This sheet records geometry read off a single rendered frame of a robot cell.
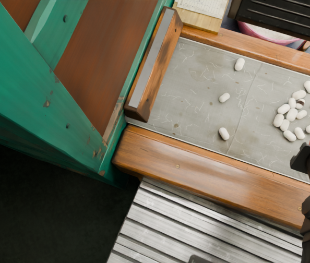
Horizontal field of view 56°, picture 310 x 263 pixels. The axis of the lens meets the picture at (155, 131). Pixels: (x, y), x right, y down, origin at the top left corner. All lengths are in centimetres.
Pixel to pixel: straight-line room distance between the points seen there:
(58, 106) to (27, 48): 11
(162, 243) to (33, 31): 66
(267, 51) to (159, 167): 45
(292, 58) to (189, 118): 34
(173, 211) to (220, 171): 18
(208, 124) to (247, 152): 13
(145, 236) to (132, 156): 22
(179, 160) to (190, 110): 15
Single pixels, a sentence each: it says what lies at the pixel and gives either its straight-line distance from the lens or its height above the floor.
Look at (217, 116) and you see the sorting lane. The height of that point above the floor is 74.
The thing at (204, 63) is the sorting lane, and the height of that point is 74.
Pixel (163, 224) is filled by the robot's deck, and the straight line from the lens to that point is 83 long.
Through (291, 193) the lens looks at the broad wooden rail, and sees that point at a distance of 81.
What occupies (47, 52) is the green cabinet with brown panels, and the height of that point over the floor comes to 124.
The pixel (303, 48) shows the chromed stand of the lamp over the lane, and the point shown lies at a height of 77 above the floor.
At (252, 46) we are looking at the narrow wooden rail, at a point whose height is 76.
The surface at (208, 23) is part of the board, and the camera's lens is 90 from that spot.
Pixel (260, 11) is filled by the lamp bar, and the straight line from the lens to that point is 57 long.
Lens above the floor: 150
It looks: 75 degrees down
